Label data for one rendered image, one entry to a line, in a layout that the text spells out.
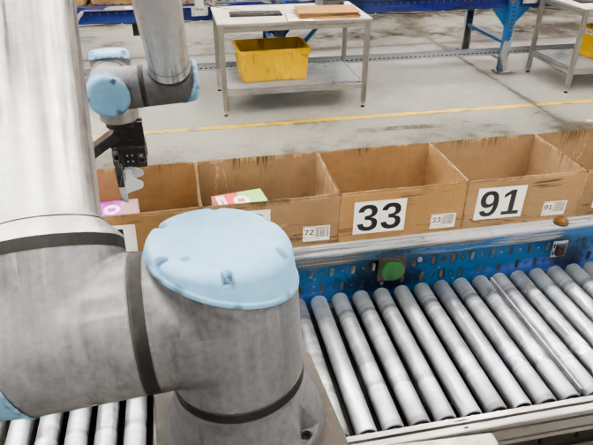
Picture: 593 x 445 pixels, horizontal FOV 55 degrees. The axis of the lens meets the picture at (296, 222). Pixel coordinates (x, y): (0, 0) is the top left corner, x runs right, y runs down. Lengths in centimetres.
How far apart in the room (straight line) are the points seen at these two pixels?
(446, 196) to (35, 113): 132
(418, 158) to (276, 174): 49
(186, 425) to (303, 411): 13
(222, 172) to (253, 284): 133
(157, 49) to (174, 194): 81
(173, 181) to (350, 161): 58
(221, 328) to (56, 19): 37
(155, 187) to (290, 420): 130
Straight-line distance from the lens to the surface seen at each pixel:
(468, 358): 159
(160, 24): 109
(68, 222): 60
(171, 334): 55
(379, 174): 197
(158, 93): 127
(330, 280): 174
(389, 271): 172
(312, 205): 161
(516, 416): 149
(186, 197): 187
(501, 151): 213
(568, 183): 195
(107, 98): 127
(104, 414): 146
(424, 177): 203
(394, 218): 171
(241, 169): 184
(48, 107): 64
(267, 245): 56
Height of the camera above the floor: 182
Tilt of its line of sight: 32 degrees down
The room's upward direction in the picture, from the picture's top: straight up
